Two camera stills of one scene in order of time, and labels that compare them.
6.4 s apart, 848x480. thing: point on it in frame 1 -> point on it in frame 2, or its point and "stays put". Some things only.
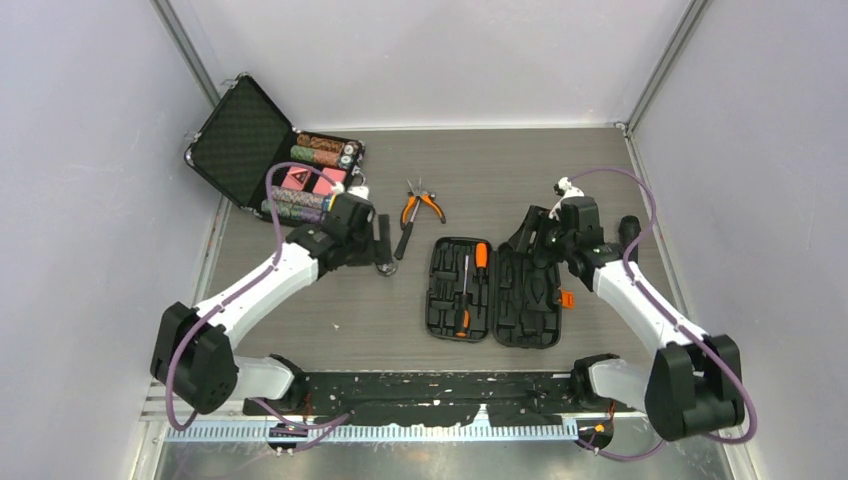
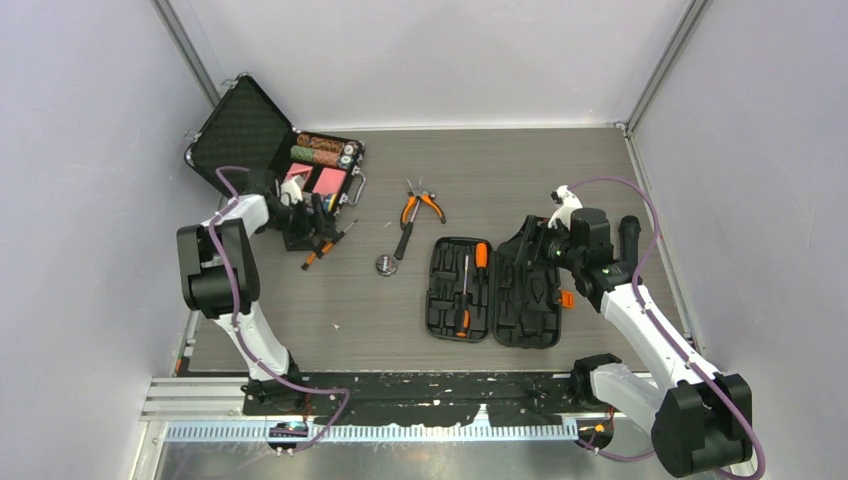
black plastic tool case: (475, 292) stays put
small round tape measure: (387, 269) stays put
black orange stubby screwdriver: (463, 322) stays put
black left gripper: (379, 251) -> (316, 225)
